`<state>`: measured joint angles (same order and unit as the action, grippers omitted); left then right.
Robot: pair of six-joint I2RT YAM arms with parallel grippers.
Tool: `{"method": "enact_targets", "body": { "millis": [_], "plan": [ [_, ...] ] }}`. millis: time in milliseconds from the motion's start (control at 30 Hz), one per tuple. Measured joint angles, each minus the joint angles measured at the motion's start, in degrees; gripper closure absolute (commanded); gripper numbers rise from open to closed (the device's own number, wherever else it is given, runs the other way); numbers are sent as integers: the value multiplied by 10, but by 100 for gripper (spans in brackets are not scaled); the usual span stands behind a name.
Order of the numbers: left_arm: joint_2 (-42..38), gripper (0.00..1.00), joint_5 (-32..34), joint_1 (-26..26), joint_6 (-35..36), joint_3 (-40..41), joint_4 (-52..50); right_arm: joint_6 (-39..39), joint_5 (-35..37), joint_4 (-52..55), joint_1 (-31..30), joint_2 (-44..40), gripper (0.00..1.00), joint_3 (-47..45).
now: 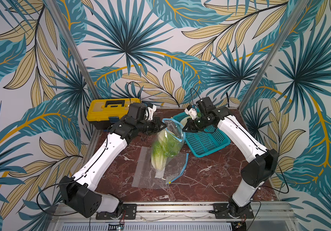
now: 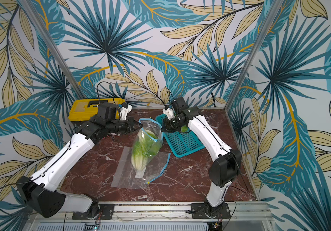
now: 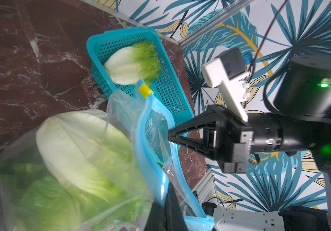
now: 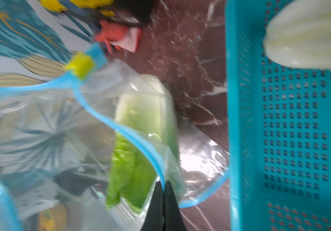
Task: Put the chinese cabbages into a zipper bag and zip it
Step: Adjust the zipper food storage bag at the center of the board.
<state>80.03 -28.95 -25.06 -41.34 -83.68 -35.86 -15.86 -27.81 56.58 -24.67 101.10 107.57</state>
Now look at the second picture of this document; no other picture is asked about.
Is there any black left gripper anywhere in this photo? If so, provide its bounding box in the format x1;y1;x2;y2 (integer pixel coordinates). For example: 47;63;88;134
106;115;144;135

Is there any chinese cabbage back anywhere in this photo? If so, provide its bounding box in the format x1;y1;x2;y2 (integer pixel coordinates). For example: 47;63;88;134
180;126;190;133

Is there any chinese cabbage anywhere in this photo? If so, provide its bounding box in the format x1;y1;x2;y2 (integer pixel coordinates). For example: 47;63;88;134
180;126;190;133
131;140;152;171
138;130;163;157

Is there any clear zipper bag blue seal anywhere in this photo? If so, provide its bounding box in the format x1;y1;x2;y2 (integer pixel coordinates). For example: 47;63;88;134
131;118;163;179

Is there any chinese cabbage front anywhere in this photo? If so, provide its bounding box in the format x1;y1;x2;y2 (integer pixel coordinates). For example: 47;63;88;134
131;140;152;171

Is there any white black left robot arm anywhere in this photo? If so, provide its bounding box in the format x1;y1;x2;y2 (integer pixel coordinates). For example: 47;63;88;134
16;102;142;219

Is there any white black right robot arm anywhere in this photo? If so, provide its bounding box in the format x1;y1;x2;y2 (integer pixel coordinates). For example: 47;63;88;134
162;97;242;218

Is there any teal plastic basket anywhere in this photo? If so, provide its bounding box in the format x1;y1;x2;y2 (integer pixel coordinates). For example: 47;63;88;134
155;113;206;158

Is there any yellow black plastic toolbox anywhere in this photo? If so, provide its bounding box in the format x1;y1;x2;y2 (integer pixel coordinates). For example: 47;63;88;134
68;98;126;122

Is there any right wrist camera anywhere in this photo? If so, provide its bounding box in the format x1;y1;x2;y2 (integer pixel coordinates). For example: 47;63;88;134
163;105;176;120

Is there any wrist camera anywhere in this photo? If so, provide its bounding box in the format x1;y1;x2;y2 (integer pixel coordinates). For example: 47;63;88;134
163;105;176;120
119;103;132;120

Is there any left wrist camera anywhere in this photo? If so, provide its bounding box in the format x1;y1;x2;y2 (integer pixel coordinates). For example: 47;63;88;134
119;103;132;120

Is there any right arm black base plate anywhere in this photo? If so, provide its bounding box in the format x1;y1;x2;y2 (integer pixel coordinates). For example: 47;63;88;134
186;202;231;219

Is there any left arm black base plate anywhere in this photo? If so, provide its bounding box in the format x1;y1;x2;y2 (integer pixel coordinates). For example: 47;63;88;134
72;203;114;220

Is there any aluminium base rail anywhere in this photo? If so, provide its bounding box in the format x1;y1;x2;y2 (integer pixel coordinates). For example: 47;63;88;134
24;201;278;231

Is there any right aluminium corner post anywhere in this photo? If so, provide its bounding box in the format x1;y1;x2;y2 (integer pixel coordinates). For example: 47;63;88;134
225;1;283;112

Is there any aluminium corner post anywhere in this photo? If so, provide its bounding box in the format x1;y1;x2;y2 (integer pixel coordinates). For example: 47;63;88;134
225;1;283;112
20;0;85;99

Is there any left aluminium corner post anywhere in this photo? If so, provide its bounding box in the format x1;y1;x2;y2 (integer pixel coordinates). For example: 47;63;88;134
20;0;85;99

